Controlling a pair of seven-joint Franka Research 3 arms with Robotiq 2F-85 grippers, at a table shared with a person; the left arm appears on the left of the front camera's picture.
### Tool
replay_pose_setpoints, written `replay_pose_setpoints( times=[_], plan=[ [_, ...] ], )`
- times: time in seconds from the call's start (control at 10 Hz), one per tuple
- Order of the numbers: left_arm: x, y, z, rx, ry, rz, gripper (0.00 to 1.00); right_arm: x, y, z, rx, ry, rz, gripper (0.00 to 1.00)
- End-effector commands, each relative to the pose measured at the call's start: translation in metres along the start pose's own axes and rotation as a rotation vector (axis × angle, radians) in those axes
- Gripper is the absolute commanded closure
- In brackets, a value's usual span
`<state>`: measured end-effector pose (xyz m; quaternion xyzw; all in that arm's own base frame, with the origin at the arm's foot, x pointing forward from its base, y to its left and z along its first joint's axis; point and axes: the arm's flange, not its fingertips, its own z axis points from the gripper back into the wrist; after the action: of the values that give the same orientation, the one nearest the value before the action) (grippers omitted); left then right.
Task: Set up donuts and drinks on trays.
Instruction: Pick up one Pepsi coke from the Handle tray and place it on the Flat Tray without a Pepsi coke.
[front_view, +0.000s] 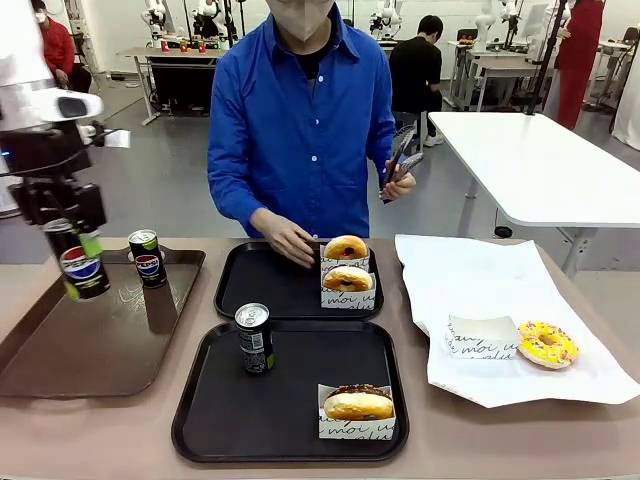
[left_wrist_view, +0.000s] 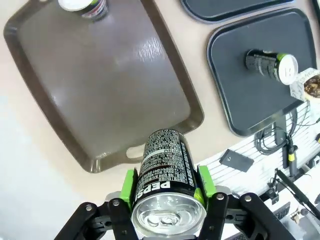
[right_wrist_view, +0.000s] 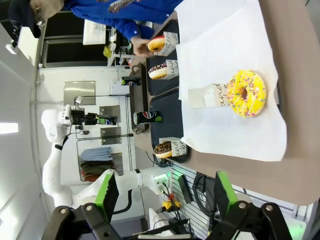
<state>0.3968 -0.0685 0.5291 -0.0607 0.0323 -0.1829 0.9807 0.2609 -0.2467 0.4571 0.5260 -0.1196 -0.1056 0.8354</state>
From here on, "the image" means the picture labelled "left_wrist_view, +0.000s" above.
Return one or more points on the black metal rod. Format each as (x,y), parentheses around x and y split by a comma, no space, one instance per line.
(297,190)

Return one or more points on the chocolate donut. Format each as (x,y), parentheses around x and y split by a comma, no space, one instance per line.
(313,86)

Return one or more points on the white patterned donut wrapper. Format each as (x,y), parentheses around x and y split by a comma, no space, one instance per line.
(297,86)

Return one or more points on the black square tray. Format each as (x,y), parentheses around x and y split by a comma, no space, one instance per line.
(240,100)
(235,10)

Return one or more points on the black Pepsi can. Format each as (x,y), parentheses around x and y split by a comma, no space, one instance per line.
(165,180)
(265,66)
(87,8)

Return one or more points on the brown plastic tray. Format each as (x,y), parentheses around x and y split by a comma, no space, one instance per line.
(100,75)

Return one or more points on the black rectangular plate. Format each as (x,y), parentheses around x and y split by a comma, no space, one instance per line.
(236,160)

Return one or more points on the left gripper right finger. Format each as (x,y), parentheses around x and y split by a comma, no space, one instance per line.
(240,215)

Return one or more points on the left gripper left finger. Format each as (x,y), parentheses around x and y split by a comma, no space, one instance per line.
(100,220)

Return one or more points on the black table bracket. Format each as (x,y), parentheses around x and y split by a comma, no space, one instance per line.
(280,130)

